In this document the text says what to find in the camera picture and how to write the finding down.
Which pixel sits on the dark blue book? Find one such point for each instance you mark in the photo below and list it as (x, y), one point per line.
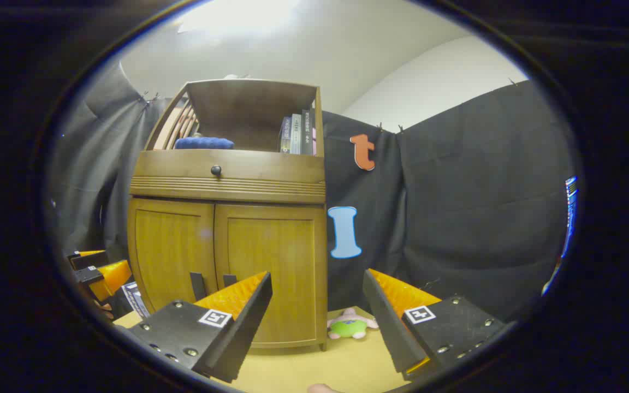
(286, 136)

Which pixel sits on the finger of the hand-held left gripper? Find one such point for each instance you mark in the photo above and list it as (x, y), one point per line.
(88, 260)
(110, 275)

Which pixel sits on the pink and green plush toy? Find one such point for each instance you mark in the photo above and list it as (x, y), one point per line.
(351, 326)

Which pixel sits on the black backdrop cloth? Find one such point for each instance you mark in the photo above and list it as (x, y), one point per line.
(484, 191)

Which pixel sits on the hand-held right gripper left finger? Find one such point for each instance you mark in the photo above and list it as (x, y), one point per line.
(249, 322)

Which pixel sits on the blue folded towel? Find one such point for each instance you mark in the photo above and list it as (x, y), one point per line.
(203, 143)

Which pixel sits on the white spine book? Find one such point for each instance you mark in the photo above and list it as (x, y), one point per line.
(296, 134)

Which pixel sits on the person's foot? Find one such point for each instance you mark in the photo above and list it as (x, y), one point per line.
(322, 388)

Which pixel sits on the wooden shoe cabinet door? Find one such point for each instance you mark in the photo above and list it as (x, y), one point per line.
(287, 262)
(170, 245)

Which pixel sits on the wooden drawer with black knob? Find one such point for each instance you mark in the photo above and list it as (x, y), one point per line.
(271, 166)

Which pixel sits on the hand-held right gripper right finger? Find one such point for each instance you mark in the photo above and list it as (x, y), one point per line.
(385, 322)

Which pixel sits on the small white object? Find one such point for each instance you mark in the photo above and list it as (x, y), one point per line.
(235, 77)

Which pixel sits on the wooden double-door shoe cabinet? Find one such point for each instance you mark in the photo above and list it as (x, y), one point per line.
(249, 98)

